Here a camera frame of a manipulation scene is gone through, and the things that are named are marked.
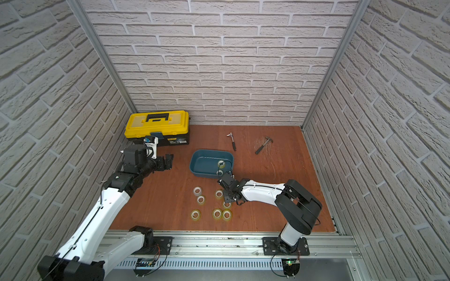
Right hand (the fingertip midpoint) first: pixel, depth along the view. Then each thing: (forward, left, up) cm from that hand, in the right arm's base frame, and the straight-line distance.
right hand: (231, 195), depth 89 cm
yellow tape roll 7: (-10, +3, +1) cm, 11 cm away
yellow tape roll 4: (0, +6, +2) cm, 7 cm away
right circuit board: (-32, -23, -1) cm, 39 cm away
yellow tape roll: (+19, +5, +1) cm, 20 cm away
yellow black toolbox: (+35, +33, +17) cm, 51 cm away
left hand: (+12, +29, +25) cm, 40 cm away
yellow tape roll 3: (-9, +18, +2) cm, 20 cm away
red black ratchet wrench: (+35, -3, +2) cm, 35 cm away
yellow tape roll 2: (-2, +16, +2) cm, 16 cm away
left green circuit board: (-26, +39, -2) cm, 47 cm away
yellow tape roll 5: (-6, +3, +1) cm, 6 cm away
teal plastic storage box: (+20, +15, +1) cm, 25 cm away
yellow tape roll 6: (-9, +8, +1) cm, 12 cm away
